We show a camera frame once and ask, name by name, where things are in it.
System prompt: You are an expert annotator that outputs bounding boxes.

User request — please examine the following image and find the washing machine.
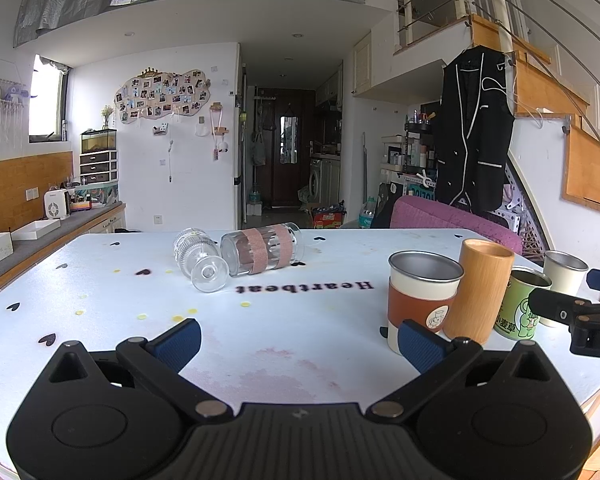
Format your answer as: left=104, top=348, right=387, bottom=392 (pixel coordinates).
left=308, top=157, right=332, bottom=204

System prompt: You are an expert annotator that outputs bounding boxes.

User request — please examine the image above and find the cream metal cup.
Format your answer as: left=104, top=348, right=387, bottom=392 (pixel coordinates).
left=539, top=250, right=590, bottom=328

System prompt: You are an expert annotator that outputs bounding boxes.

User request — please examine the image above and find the black jacket with white trim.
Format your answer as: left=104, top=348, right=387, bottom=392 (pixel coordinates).
left=433, top=45, right=516, bottom=214

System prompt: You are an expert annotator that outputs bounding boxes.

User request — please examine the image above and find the white countertop appliance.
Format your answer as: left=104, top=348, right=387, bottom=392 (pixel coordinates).
left=43, top=188, right=71, bottom=220

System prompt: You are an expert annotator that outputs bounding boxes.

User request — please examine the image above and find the glass fish tank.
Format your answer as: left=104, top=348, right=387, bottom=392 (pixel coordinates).
left=80, top=128, right=118, bottom=155

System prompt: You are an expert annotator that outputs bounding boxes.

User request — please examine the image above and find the wooden cup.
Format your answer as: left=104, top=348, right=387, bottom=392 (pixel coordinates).
left=442, top=239, right=516, bottom=346

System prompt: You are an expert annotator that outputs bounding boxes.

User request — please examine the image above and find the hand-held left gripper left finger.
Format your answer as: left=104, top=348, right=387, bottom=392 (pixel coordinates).
left=45, top=318, right=234, bottom=420

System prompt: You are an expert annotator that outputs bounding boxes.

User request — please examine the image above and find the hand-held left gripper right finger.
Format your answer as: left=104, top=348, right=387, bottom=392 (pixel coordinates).
left=364, top=319, right=559, bottom=421

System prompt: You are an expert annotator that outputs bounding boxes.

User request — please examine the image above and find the cloud-shaped photo board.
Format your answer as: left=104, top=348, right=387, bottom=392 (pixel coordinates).
left=113, top=66, right=212, bottom=124

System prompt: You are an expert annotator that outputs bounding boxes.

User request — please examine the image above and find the green printed cup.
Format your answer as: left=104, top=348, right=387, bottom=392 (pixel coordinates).
left=493, top=266, right=553, bottom=344

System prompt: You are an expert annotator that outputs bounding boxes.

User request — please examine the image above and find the hanging tote bag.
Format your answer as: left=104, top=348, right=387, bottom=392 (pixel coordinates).
left=251, top=131, right=267, bottom=167

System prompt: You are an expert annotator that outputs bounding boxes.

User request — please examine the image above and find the metal cup with brown sleeve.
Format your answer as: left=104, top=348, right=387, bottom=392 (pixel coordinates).
left=386, top=250, right=465, bottom=356

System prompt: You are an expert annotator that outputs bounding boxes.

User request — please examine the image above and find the grey kitchen counter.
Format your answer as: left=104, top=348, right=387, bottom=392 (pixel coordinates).
left=0, top=202, right=127, bottom=307

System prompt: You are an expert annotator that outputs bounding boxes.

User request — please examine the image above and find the red cardboard box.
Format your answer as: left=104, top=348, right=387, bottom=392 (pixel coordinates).
left=312, top=209, right=346, bottom=229

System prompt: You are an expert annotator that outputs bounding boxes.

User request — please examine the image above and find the dark wooden door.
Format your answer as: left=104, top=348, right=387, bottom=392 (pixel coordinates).
left=271, top=89, right=317, bottom=208

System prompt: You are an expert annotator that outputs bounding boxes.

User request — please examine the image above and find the glass cup with pink bands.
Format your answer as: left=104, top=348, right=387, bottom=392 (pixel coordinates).
left=220, top=222, right=305, bottom=277

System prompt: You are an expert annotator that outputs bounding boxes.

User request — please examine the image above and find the black storage rack with bottles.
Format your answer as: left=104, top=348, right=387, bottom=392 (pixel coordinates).
left=403, top=109, right=439, bottom=192

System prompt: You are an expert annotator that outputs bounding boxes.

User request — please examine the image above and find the small drawer unit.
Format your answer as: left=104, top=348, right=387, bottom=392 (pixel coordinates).
left=78, top=150, right=119, bottom=186

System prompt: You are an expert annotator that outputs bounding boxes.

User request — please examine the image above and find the wooden staircase with railing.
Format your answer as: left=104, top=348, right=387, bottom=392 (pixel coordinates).
left=393, top=0, right=600, bottom=266

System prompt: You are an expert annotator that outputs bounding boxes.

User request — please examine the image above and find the white macrame wall hanging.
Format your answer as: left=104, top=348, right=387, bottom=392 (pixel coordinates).
left=0, top=59, right=32, bottom=152

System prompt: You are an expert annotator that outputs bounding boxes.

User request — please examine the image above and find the flat white tray box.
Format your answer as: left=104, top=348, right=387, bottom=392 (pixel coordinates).
left=10, top=218, right=62, bottom=241

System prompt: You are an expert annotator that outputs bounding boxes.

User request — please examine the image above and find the ribbed clear glass cup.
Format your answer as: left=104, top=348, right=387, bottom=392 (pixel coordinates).
left=173, top=228, right=229, bottom=294

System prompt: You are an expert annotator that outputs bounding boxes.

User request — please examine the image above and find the window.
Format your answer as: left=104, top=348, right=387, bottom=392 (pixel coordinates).
left=28, top=54, right=71, bottom=144

